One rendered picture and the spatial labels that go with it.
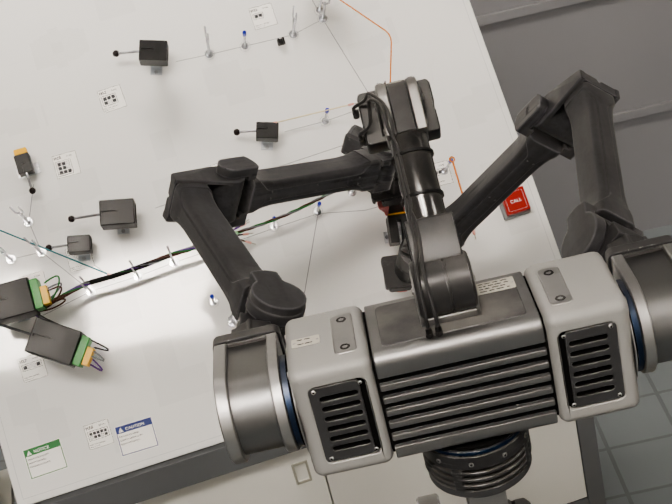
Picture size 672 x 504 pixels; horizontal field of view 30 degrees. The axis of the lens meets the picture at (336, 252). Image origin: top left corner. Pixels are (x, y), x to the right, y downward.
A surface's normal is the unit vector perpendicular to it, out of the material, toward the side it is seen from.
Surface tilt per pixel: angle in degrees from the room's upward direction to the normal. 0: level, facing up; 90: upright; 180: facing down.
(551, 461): 90
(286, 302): 27
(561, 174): 90
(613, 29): 90
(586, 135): 45
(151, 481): 90
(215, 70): 53
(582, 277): 0
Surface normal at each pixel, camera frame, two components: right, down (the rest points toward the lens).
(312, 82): 0.06, -0.18
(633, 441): -0.22, -0.85
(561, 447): 0.23, 0.43
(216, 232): 0.20, -0.86
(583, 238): -0.86, -0.41
